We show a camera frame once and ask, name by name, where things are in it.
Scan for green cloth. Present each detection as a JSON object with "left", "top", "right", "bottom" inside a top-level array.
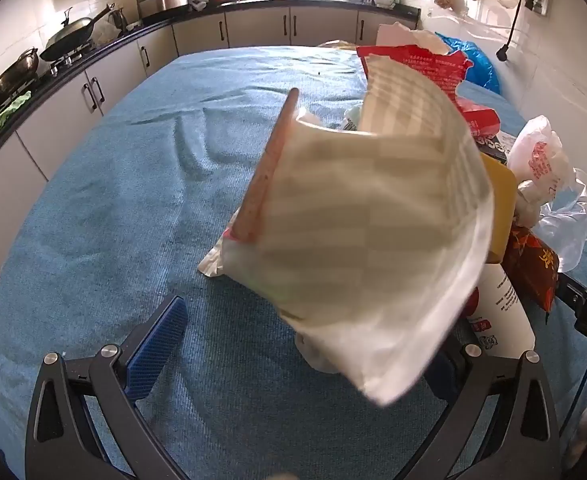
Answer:
[{"left": 0, "top": 91, "right": 33, "bottom": 131}]

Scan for orange cardboard box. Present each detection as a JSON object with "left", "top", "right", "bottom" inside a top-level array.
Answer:
[{"left": 478, "top": 152, "right": 518, "bottom": 266}]

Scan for gas stove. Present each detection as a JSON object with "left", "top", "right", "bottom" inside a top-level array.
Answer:
[{"left": 48, "top": 45, "right": 95, "bottom": 77}]

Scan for white plastic bag red print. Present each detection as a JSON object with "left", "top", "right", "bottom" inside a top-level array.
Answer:
[{"left": 506, "top": 115, "right": 574, "bottom": 198}]

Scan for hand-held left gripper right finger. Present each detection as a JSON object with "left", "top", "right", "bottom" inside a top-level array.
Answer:
[{"left": 398, "top": 332, "right": 562, "bottom": 480}]

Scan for blue plastic bag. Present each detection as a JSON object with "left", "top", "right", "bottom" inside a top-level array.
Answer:
[{"left": 436, "top": 32, "right": 501, "bottom": 95}]

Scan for white base cabinets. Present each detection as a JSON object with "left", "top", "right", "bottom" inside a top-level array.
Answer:
[{"left": 0, "top": 5, "right": 418, "bottom": 261}]

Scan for dark red snack packet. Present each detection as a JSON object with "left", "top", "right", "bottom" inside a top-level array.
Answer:
[{"left": 502, "top": 225, "right": 560, "bottom": 312}]

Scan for black kitchen countertop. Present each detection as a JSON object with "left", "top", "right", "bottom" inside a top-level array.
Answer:
[{"left": 0, "top": 0, "right": 422, "bottom": 177}]

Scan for white striped plastic bag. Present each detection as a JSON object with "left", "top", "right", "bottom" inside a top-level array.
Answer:
[{"left": 196, "top": 55, "right": 497, "bottom": 407}]

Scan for yellow plastic bag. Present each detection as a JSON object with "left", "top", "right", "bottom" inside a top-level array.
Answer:
[{"left": 317, "top": 39, "right": 364, "bottom": 52}]

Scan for blue cable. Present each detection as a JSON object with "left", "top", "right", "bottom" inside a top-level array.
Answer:
[{"left": 566, "top": 349, "right": 587, "bottom": 431}]

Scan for blue tablecloth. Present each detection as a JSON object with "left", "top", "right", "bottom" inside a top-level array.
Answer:
[{"left": 0, "top": 46, "right": 587, "bottom": 480}]

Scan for black wok with handle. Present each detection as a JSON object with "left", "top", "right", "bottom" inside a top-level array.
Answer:
[{"left": 40, "top": 4, "right": 117, "bottom": 62}]

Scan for black power cable with plug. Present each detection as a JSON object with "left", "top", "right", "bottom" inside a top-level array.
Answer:
[{"left": 496, "top": 0, "right": 525, "bottom": 64}]

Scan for red cardboard box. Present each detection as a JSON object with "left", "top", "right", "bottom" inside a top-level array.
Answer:
[{"left": 456, "top": 97, "right": 502, "bottom": 138}]

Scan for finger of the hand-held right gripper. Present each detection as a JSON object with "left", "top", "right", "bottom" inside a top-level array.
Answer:
[{"left": 557, "top": 271, "right": 587, "bottom": 311}]

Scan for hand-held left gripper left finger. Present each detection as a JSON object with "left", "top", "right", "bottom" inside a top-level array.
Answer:
[{"left": 24, "top": 296, "right": 190, "bottom": 480}]

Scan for red torn snack bag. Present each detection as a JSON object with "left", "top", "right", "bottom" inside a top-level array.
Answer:
[{"left": 356, "top": 44, "right": 474, "bottom": 111}]

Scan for dark round frying pan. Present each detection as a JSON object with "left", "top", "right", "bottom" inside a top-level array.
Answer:
[{"left": 0, "top": 47, "right": 41, "bottom": 108}]

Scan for crumpled clear wrapper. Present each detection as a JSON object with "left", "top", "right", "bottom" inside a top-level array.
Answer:
[{"left": 341, "top": 104, "right": 365, "bottom": 132}]

